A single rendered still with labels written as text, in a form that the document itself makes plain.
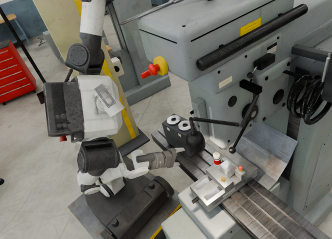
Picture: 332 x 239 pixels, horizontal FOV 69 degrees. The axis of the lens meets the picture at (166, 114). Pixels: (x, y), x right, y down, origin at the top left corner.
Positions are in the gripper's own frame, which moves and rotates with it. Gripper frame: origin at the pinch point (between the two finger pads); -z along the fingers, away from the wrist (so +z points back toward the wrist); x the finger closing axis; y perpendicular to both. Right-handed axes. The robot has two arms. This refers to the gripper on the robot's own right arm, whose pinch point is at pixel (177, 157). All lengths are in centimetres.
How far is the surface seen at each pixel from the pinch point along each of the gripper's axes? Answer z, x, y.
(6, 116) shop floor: 103, -182, 369
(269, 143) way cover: -49, 17, -18
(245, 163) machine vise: -31.4, 6.8, -20.6
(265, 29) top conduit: 10, 77, -33
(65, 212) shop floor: 41, -144, 98
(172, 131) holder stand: -7.0, 3.8, 20.3
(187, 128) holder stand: -12.0, 10.7, 12.4
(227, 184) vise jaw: -13.5, 2.1, -27.6
